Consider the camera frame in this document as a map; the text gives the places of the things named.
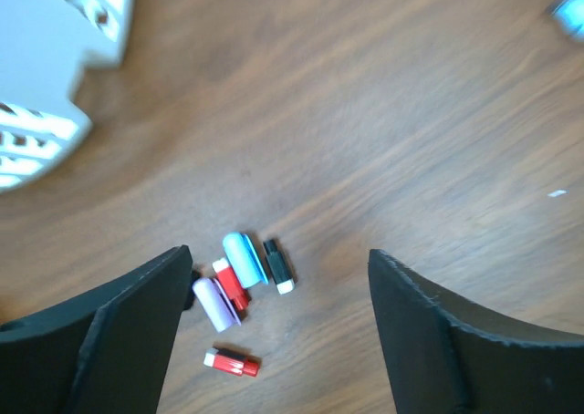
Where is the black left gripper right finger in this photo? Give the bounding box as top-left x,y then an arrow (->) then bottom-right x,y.
368,249 -> 583,413

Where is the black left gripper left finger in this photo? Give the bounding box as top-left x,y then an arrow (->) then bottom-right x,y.
1,245 -> 192,413

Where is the red marker cap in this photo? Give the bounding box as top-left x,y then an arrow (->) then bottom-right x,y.
212,258 -> 250,312
203,347 -> 260,378

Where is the purple highlighter cap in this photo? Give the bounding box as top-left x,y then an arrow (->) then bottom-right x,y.
193,277 -> 241,333

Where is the light blue marker cap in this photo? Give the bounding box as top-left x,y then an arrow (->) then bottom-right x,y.
223,233 -> 268,289

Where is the black marker cap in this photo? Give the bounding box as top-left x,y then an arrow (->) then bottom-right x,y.
263,239 -> 296,295

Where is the light blue capped marker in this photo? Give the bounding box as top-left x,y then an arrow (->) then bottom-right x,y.
548,0 -> 584,42

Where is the small black cap piece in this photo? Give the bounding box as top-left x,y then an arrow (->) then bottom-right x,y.
183,268 -> 201,311

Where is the white plastic basket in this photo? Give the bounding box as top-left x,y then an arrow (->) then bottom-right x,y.
1,0 -> 134,191

